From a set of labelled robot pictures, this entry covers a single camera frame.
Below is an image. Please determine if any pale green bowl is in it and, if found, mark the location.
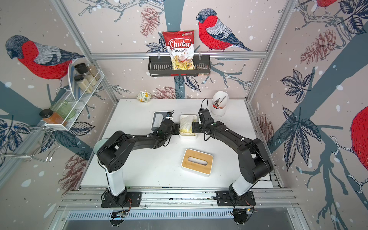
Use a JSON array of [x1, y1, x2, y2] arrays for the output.
[[93, 139, 108, 155]]

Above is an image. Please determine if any white utensil holder cup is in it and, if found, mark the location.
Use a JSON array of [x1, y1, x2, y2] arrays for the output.
[[210, 91, 229, 117]]

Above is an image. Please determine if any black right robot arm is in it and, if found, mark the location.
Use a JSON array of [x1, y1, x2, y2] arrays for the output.
[[192, 108, 274, 203]]

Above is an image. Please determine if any aluminium frame post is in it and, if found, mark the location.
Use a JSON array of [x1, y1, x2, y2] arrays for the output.
[[246, 0, 297, 103], [51, 0, 118, 105]]

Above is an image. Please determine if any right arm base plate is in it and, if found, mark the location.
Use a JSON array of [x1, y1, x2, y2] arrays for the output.
[[216, 190, 256, 207]]

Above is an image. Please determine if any floral ceramic bowl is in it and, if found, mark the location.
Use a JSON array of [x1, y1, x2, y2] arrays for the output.
[[136, 92, 151, 103]]

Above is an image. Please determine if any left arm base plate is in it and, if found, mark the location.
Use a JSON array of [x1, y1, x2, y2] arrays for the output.
[[101, 190, 142, 209]]

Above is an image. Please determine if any white wire wall shelf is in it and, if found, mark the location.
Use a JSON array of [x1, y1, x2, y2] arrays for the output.
[[46, 62, 104, 131]]

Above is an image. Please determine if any spice jar black lid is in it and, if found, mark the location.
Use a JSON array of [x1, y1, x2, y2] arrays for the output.
[[74, 75, 93, 94], [74, 63, 97, 86]]

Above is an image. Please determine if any aluminium horizontal frame bar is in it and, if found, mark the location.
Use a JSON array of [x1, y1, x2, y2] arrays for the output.
[[90, 51, 268, 60]]

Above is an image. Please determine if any green glass cup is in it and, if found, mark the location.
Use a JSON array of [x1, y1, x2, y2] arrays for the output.
[[50, 100, 76, 120]]

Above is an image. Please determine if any aluminium frame post left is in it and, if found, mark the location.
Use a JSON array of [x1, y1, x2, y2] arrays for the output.
[[51, 0, 118, 105]]

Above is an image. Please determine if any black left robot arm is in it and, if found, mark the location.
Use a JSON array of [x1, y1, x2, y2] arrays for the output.
[[96, 119, 180, 199]]

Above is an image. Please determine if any red Chuba chips bag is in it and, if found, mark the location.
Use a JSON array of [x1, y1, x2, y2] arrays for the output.
[[163, 30, 195, 71]]

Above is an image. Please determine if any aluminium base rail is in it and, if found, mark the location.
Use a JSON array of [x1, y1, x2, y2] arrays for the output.
[[57, 187, 300, 210]]

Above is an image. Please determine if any black wall basket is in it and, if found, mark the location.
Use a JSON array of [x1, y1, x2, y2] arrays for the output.
[[148, 56, 211, 77]]

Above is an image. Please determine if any orange jar black lid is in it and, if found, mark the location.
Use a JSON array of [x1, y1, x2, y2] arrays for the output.
[[39, 109, 67, 126]]

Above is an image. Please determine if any grey tissue box lid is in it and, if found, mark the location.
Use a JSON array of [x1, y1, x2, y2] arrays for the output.
[[151, 111, 169, 131]]

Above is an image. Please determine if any aluminium frame post right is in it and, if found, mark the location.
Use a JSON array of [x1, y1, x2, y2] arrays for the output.
[[246, 0, 297, 103]]

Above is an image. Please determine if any chrome wire rack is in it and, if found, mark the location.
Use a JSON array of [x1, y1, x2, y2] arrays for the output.
[[1, 125, 60, 163]]

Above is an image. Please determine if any white plate on shelf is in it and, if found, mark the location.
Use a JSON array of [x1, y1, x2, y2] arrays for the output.
[[68, 61, 78, 101]]

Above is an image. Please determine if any bamboo tissue box lid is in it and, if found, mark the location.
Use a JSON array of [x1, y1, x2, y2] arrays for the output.
[[181, 149, 214, 177]]

